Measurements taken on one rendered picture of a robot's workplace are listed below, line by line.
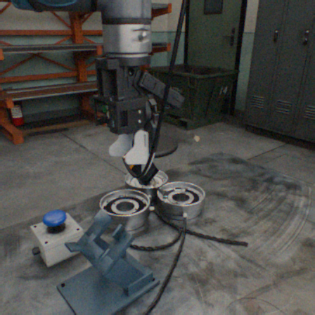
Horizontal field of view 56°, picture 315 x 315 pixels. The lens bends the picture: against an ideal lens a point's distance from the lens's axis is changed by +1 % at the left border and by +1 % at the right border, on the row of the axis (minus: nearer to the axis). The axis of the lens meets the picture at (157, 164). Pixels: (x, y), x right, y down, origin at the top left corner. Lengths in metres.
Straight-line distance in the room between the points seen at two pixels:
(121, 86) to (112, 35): 0.07
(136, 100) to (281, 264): 0.37
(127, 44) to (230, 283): 0.40
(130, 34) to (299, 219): 0.50
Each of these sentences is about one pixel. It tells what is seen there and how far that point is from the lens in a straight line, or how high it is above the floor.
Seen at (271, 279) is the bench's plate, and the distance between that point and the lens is 0.55.
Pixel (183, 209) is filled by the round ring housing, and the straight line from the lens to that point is 0.62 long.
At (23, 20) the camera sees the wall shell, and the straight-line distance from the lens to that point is 4.37.
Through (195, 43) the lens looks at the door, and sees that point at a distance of 4.96.
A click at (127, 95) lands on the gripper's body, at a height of 1.07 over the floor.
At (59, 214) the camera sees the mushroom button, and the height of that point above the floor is 0.87.
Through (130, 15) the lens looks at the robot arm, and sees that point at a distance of 0.47.
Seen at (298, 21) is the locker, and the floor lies 1.22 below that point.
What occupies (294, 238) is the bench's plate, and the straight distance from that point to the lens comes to 0.65.
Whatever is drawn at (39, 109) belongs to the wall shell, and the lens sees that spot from 4.47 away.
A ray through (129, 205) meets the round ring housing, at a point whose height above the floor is 0.82.
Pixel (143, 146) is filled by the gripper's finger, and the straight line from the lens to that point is 0.52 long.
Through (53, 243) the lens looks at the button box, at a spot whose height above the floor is 0.84.
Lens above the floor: 1.17
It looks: 25 degrees down
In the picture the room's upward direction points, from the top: straight up
